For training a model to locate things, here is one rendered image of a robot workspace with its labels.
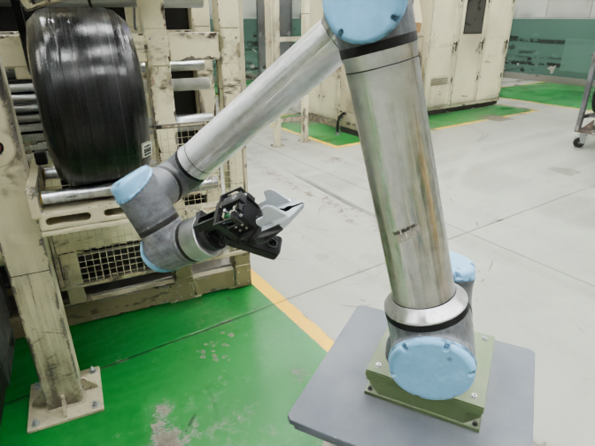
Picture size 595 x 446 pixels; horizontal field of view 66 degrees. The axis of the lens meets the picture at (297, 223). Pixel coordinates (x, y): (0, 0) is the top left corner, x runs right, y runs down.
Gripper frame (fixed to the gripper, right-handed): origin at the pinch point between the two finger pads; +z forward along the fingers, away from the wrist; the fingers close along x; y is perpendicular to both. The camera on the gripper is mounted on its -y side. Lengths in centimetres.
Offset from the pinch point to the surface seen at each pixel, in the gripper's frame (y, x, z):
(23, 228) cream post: 8, 29, -110
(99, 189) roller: 0, 40, -85
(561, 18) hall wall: -721, 996, 120
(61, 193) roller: 8, 36, -91
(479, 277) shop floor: -202, 93, -23
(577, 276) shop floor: -237, 99, 25
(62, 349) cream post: -30, 4, -132
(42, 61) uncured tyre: 35, 51, -66
